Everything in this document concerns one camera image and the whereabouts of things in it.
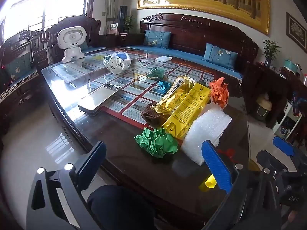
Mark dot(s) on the wooden corner table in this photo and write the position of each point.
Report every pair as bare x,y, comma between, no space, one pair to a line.
130,39

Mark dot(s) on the bamboo plant in vase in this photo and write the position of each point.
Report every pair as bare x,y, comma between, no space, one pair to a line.
270,50

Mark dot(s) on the window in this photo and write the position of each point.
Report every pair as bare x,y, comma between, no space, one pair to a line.
48,4

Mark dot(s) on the potted green plant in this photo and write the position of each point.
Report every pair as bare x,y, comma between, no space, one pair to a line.
128,22

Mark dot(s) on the brown knit hat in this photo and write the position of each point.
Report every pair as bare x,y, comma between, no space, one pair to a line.
150,117

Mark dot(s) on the orange crumpled paper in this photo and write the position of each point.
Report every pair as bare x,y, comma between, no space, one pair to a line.
219,93

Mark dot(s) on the white plastic bag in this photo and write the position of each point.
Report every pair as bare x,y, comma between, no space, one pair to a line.
115,64

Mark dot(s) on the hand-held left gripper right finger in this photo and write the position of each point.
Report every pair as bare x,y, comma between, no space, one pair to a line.
215,167

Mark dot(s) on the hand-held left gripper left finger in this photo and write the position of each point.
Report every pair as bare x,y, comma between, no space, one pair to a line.
92,163

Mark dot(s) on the green floral cushion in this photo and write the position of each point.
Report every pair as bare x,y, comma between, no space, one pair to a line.
19,67

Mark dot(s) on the dark wooden side cabinet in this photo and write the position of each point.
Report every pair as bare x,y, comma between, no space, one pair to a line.
254,81

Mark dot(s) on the person's dark trouser leg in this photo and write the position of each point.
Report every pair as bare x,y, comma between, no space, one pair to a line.
120,208

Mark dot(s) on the dark wooden coffee table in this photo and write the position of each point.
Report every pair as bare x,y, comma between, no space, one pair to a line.
64,117

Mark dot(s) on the small framed flower picture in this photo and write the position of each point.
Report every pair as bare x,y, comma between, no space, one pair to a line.
297,30

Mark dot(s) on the teal electric kettle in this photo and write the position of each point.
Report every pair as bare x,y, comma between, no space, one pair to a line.
291,66

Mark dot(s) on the silver smartphone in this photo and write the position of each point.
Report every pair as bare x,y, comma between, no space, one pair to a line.
96,99

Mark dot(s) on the carved wooden armchair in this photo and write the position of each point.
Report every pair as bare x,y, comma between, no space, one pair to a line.
31,43

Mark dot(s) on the blue sofa seat pad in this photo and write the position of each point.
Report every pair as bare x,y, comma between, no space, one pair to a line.
187,54

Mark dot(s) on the black tower air conditioner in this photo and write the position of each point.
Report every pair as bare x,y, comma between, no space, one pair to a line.
123,16

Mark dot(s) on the yellow carton box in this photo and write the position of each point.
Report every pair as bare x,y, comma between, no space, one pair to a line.
187,115

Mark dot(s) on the patterned curtain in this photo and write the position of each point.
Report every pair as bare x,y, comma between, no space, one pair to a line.
112,0

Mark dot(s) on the white robot toy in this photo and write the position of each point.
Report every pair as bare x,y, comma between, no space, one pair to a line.
72,38

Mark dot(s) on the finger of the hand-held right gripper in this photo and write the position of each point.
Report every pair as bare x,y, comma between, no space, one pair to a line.
283,146

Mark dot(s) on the gold snack wrapper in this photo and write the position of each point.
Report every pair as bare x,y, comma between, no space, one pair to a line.
175,95

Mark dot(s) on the dark green crumpled paper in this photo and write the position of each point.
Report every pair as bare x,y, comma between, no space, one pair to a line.
157,73

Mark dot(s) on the blue floral cushion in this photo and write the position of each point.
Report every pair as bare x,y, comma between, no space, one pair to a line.
157,39
219,56

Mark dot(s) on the white storage shelf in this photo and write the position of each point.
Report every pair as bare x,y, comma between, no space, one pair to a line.
285,122

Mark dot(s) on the white foam sheet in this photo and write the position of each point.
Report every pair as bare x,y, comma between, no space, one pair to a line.
206,129

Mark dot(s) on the blue crumpled foil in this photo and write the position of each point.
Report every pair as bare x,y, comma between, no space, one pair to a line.
164,86

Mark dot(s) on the carved wooden sofa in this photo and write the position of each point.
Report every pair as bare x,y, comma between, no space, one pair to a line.
191,33

